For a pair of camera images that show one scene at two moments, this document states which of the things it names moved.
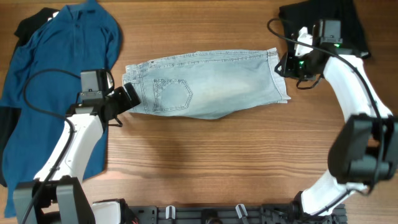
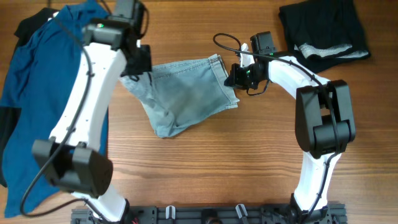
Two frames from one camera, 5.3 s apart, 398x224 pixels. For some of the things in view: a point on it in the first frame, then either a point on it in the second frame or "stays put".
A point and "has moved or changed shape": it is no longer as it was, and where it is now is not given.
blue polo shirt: x=43 y=81 stays put
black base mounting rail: x=285 y=214 stays put
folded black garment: x=295 y=15 stays put
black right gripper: x=286 y=68 → x=234 y=79
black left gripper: x=125 y=103 → x=146 y=65
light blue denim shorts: x=207 y=84 has moved or changed shape
